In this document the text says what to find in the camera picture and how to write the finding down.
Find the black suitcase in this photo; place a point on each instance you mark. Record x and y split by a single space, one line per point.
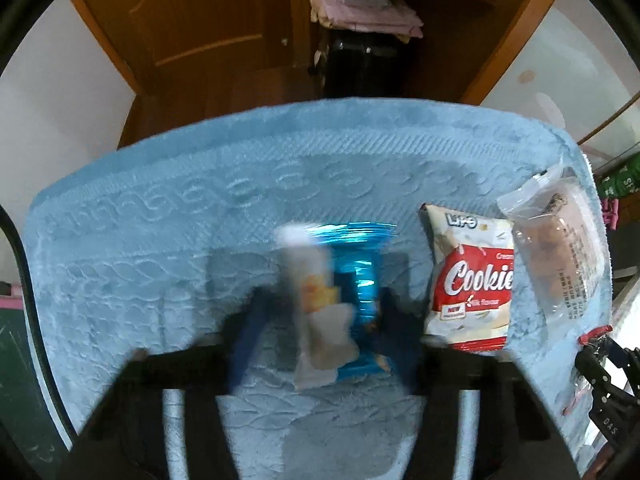
360 65

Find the folded pink cloths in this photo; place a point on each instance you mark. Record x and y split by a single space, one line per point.
360 5

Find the wooden wardrobe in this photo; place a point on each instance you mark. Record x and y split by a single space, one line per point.
500 50

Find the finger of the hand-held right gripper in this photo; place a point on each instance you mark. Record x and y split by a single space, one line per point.
615 365

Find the green chalkboard with pink frame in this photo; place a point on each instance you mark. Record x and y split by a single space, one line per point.
15 360

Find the black curved bar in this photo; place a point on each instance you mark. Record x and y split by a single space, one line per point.
27 300

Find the green printed box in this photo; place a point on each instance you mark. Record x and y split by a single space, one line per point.
620 180

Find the wooden door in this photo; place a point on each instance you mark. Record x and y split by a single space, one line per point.
200 25

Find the blue and white foil packet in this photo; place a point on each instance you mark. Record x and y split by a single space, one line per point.
360 280

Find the clear brown pastry packet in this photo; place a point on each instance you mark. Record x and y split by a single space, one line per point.
550 240

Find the light blue textured towel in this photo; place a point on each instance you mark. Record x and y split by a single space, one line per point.
200 185

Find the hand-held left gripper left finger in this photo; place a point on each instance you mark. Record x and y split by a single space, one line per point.
245 340

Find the red and white cookie packet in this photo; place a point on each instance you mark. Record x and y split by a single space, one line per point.
475 280

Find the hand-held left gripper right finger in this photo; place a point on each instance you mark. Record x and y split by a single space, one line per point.
400 345

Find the small pink object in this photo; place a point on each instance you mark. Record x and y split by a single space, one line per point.
611 212

